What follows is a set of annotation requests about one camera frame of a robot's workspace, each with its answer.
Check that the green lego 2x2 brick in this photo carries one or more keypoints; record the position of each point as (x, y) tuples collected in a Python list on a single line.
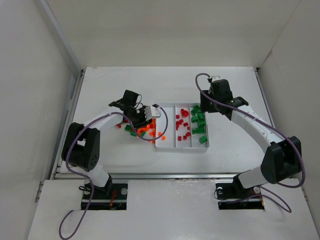
[(128, 128)]

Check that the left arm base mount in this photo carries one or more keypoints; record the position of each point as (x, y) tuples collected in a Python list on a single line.
[(113, 197)]

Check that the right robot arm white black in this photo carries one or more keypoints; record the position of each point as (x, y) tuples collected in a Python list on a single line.
[(282, 155)]

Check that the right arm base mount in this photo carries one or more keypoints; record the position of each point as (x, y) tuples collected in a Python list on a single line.
[(232, 197)]

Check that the wrist white camera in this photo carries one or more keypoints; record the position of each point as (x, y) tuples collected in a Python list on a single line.
[(152, 112), (213, 78)]

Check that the green lego brick in tray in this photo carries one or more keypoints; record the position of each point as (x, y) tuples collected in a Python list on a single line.
[(203, 139)]

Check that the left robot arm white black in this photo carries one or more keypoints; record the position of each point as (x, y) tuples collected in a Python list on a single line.
[(82, 145)]

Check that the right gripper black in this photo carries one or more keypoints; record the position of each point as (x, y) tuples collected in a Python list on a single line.
[(207, 105)]

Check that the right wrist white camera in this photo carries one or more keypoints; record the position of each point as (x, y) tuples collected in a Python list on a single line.
[(213, 78)]

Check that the white three-compartment tray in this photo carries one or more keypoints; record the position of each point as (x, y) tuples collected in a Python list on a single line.
[(181, 140)]

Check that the red curved lego piece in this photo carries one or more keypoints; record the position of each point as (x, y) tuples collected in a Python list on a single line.
[(178, 123)]

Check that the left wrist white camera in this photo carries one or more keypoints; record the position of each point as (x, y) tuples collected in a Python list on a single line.
[(152, 112)]

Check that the red arch lego in tray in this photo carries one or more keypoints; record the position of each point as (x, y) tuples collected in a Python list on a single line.
[(184, 113)]

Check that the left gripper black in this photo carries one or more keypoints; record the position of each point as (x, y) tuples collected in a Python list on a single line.
[(139, 117)]

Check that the orange round lego piece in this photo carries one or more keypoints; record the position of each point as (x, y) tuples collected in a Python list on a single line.
[(144, 129)]

